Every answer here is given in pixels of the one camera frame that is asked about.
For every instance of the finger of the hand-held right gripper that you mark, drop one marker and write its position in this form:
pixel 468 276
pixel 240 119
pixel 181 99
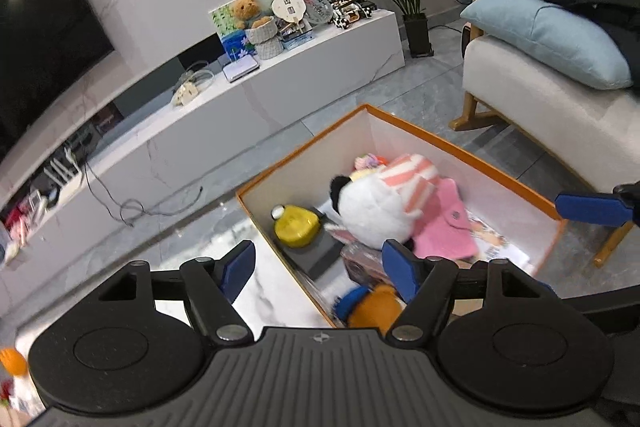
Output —
pixel 590 207

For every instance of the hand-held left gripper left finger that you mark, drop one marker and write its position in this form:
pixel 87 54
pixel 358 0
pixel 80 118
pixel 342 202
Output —
pixel 237 271

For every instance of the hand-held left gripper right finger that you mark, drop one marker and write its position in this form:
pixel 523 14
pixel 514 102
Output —
pixel 400 268

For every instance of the dark printed card box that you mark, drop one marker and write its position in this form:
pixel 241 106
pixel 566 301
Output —
pixel 365 264

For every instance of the brown bear plush blue outfit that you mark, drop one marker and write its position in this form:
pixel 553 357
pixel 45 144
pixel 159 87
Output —
pixel 375 307

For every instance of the pink card wallet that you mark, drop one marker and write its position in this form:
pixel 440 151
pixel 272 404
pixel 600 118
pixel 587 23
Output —
pixel 445 227

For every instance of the yellow tape measure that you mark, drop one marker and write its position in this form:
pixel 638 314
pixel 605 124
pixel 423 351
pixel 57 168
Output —
pixel 297 227

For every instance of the black gift box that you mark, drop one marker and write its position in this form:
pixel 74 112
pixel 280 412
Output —
pixel 320 259

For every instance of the white pink crochet bunny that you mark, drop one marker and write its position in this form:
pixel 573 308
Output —
pixel 367 163

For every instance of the orange storage box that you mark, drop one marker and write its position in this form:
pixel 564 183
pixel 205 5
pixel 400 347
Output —
pixel 300 177

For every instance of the cream wooden armchair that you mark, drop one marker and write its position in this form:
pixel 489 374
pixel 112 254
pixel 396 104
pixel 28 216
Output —
pixel 525 87

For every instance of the white marble TV cabinet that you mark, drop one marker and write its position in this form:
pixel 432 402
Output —
pixel 200 127

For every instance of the light blue cushion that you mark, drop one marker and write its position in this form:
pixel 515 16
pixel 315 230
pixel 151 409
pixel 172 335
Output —
pixel 550 27

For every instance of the white power strip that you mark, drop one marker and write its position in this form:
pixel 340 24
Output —
pixel 190 89

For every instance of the grey tablet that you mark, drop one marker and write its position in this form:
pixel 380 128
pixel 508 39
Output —
pixel 241 69

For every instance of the white router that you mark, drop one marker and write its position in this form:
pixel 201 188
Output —
pixel 62 167

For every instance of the pink shelf clutter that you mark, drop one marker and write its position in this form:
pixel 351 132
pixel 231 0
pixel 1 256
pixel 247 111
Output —
pixel 25 217

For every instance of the whole orange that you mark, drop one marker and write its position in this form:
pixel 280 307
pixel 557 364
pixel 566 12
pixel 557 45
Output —
pixel 12 359

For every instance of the miniature house model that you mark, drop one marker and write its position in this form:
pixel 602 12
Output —
pixel 296 34

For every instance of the black white toy cars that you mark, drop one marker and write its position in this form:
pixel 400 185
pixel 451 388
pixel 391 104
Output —
pixel 350 13

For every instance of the brown teddy bear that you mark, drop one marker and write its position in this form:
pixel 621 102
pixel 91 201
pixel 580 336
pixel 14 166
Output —
pixel 246 9

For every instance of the round paper fan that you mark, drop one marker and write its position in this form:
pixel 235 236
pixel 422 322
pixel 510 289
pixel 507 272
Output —
pixel 287 4

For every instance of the round decorated plate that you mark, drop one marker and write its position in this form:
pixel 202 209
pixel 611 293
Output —
pixel 317 9

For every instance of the black television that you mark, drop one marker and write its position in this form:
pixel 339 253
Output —
pixel 40 47

